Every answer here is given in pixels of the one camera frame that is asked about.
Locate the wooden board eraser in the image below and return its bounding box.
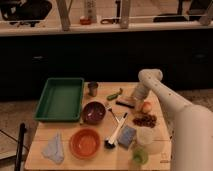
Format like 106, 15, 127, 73
116, 97, 135, 108

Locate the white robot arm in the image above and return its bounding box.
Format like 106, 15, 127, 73
132, 69, 213, 171

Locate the dark purple bowl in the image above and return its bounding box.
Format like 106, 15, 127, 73
82, 101, 106, 125

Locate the red orange bowl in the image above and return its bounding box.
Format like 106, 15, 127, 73
69, 128, 101, 159

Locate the orange apple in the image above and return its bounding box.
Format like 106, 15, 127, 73
141, 101, 152, 114

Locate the green cucumber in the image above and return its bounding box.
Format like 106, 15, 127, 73
107, 88, 123, 101

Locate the red grape bunch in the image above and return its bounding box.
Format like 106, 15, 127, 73
133, 115, 157, 128

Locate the metal fork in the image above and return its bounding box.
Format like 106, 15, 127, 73
105, 105, 120, 123

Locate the blue sponge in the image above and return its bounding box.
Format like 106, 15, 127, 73
118, 125, 136, 149

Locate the small metal cup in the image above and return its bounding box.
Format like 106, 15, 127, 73
88, 81, 98, 97

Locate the clear plastic cup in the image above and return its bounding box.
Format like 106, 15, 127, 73
136, 127, 164, 154

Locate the green plastic lid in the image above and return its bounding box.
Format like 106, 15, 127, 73
132, 147, 148, 165

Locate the green plastic tray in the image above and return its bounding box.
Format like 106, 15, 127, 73
34, 78, 84, 122

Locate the light blue cloth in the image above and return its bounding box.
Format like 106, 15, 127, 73
42, 133, 64, 164

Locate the black office chair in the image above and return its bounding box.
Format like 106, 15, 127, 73
0, 0, 52, 27

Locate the black pole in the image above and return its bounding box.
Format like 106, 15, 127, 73
14, 123, 26, 171

